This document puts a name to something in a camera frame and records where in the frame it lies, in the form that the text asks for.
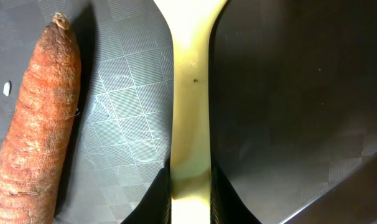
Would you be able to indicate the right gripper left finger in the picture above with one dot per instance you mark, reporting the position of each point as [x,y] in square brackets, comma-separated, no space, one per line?
[154,207]

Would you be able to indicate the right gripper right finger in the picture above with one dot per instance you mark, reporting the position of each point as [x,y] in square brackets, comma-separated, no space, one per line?
[226,205]

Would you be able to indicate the orange carrot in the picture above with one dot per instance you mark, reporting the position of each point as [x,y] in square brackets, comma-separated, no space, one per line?
[33,152]

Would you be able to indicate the pale yellow spoon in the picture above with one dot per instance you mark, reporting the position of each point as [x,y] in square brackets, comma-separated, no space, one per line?
[190,23]

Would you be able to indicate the dark brown serving tray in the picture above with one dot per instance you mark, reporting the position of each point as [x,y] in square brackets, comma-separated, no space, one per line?
[293,105]

